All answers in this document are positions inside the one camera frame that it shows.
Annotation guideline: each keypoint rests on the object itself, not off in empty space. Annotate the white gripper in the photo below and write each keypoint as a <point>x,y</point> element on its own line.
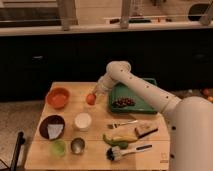
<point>104,84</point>

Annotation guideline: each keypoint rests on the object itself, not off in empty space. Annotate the red orange apple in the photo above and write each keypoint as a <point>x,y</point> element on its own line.
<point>90,99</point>

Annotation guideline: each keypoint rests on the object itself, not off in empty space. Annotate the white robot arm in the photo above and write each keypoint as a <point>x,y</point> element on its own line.
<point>191,118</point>

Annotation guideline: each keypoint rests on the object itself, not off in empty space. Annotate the white paper cup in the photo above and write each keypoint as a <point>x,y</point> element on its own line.
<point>83,121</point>

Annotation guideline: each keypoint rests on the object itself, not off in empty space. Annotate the small metal cup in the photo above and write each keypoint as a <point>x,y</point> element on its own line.
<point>77,145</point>

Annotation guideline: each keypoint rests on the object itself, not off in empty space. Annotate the green plastic cup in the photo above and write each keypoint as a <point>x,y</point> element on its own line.
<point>58,148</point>

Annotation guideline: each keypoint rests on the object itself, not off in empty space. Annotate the red grapes bunch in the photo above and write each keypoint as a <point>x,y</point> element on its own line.
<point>123,102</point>

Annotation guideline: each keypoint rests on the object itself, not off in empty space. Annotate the green tray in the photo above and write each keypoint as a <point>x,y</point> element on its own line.
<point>122,91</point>

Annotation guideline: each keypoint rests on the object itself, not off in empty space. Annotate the orange bowl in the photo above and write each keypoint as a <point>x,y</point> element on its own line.
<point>57,98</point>

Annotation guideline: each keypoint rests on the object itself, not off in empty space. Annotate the dark brown bowl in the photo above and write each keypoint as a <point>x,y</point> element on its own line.
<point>53,119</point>

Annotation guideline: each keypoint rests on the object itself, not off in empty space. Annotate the yellow banana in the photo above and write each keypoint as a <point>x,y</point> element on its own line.
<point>122,137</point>

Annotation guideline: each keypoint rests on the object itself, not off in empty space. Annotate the white folded napkin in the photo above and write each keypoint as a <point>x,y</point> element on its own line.
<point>54,130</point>

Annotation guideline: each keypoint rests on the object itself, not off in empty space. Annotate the green pepper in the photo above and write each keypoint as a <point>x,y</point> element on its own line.
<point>113,143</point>

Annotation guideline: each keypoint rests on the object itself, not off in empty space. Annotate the brown sponge block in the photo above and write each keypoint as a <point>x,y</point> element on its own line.
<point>143,130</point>

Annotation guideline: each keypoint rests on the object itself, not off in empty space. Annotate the wooden shelf counter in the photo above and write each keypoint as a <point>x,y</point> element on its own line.
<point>102,28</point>

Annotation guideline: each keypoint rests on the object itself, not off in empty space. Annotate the black chair frame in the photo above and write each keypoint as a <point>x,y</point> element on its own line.
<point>13,166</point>

